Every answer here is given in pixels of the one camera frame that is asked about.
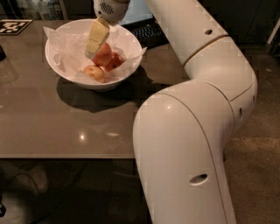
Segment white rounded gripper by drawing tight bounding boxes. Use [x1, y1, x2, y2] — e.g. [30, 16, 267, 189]
[85, 0, 130, 59]

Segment large top red apple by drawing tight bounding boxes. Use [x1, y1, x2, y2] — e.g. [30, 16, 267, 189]
[92, 43, 112, 67]

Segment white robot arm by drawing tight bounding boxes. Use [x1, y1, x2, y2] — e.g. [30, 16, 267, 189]
[133, 0, 257, 224]

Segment white ceramic bowl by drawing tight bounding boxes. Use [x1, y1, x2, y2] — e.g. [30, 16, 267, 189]
[44, 18, 144, 92]

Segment small right red apple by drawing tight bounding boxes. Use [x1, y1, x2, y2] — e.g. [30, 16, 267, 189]
[104, 52, 123, 72]

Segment front yellowish red apple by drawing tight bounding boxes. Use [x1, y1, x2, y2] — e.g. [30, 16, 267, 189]
[83, 65, 105, 83]

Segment white crumpled paper liner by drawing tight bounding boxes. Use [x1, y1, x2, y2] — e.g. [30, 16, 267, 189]
[43, 23, 148, 84]

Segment black open laptop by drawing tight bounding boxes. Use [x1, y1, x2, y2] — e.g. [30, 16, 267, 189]
[120, 0, 169, 49]

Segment bottles on background shelf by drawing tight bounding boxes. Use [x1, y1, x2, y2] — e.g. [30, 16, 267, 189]
[6, 0, 67, 20]

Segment black white marker tag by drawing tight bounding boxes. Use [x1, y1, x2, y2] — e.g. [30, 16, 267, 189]
[0, 19, 32, 36]

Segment black object at left edge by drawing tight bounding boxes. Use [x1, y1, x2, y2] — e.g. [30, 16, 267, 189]
[0, 45, 6, 61]

